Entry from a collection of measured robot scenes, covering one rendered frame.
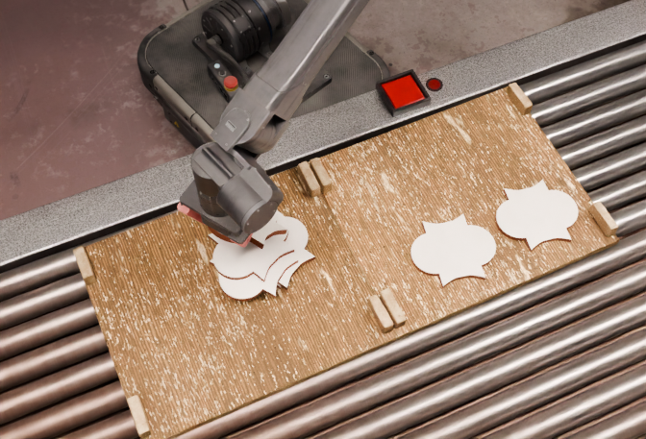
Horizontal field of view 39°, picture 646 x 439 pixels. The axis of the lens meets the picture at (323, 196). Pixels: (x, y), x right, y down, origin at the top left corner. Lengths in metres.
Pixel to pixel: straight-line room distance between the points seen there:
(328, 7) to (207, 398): 0.60
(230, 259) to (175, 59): 1.27
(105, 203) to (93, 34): 1.52
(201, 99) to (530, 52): 1.06
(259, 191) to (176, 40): 1.53
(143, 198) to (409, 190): 0.45
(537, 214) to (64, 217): 0.79
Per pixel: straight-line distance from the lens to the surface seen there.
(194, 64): 2.59
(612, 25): 1.86
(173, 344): 1.41
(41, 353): 1.47
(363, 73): 2.56
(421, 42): 2.96
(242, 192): 1.15
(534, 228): 1.52
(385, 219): 1.50
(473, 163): 1.57
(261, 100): 1.16
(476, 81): 1.71
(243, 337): 1.41
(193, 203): 1.28
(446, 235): 1.48
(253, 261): 1.41
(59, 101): 2.89
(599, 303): 1.52
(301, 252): 1.44
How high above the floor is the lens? 2.24
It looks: 59 degrees down
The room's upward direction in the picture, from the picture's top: 1 degrees clockwise
